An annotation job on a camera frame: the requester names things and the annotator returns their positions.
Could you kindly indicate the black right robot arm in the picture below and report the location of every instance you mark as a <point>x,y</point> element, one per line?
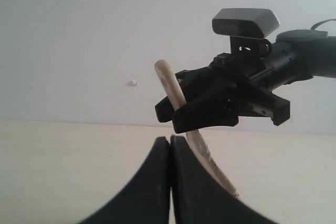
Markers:
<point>298,55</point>

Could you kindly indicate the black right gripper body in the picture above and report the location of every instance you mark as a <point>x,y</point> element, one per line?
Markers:
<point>254,93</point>

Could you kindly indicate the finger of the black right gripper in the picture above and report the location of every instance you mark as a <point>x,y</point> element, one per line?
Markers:
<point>227,109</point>
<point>200,90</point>

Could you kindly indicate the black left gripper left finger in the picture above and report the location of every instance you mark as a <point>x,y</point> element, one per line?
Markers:
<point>146,196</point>

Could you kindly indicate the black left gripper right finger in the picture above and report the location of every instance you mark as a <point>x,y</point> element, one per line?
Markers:
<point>197,197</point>

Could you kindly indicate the white wall plug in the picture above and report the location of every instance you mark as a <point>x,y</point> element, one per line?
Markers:
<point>132,83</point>

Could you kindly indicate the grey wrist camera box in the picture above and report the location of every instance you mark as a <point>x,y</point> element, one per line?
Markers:
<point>247,29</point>

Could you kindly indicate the white wooden paintbrush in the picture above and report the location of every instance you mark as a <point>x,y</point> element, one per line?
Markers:
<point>180,89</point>

